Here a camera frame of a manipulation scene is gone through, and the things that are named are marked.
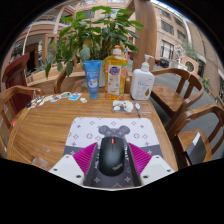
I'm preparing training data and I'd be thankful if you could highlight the long wooden planter box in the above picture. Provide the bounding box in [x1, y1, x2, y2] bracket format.
[26, 64, 84, 95]

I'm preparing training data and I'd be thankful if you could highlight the white cartoon sticker sheet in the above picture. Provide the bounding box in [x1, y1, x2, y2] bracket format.
[27, 99, 38, 110]

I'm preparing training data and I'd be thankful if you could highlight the clear plastic packet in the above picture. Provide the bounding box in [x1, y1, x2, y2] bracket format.
[139, 101, 154, 117]

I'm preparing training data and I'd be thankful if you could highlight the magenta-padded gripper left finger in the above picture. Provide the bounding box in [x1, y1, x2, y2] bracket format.
[48, 142, 100, 187]

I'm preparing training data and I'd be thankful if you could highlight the grey white printed mouse pad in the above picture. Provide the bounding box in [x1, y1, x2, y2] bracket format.
[62, 116, 164, 190]

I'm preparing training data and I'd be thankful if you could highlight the orange dish soap bottle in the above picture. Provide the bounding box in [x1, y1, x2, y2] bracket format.
[104, 45, 129, 101]

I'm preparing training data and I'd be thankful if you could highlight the black notebook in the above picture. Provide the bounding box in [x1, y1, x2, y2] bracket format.
[184, 131, 208, 166]

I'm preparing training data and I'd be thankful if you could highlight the green plant in white pot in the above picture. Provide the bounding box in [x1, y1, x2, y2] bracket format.
[44, 5, 145, 88]

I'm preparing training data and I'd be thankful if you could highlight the colourful cartoon sticker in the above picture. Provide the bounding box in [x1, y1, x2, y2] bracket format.
[50, 94, 62, 103]
[59, 91, 72, 100]

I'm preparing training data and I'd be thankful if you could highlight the black computer mouse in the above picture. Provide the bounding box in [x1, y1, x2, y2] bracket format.
[98, 135, 126, 177]

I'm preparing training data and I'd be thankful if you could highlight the white pump bottle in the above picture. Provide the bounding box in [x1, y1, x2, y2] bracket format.
[129, 54, 156, 101]

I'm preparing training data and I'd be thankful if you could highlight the blue cartoon sticker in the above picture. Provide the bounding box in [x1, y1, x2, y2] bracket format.
[68, 92, 83, 101]

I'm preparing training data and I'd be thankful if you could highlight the white packet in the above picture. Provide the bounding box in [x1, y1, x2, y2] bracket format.
[112, 99, 134, 113]

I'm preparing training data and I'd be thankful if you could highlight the dark red wooden lectern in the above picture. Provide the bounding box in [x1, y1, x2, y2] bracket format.
[1, 53, 32, 114]

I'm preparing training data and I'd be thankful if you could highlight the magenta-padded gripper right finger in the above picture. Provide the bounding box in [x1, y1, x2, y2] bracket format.
[125, 142, 176, 187]

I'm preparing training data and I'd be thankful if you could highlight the wooden armchair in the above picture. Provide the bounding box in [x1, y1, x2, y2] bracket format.
[166, 102, 224, 171]
[53, 63, 133, 94]
[149, 67, 205, 133]
[0, 84, 46, 159]

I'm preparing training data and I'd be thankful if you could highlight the blue squeeze tube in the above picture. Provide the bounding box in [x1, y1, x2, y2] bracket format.
[82, 60, 102, 100]

